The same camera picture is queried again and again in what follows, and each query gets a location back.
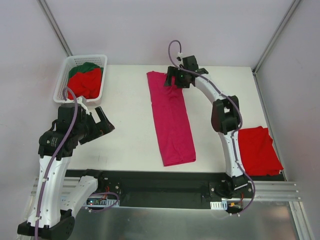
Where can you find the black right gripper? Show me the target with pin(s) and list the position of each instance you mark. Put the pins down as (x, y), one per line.
(175, 77)

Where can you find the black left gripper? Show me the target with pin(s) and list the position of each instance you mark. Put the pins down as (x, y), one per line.
(92, 127)

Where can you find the pink t shirt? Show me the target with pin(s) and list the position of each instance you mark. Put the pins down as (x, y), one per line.
(171, 122)

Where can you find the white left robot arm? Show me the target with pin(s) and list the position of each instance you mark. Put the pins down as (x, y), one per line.
(50, 217)

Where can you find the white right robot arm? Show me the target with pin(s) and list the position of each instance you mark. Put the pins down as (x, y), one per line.
(226, 119)

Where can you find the red t shirt in basket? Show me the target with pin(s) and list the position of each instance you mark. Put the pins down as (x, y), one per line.
(86, 84)

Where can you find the green t shirt in basket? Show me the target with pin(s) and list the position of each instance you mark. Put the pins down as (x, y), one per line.
(84, 68)

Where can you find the folded red t shirt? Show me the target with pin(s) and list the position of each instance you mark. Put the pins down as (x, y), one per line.
(257, 152)

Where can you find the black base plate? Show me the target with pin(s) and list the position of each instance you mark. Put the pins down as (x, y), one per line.
(170, 190)

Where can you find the left aluminium frame post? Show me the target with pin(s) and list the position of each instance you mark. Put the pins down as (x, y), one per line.
(43, 4)

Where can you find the aluminium frame post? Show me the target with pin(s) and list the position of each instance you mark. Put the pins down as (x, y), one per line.
(43, 4)
(277, 33)

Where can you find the right aluminium frame post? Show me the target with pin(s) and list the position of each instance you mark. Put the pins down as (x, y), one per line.
(277, 33)

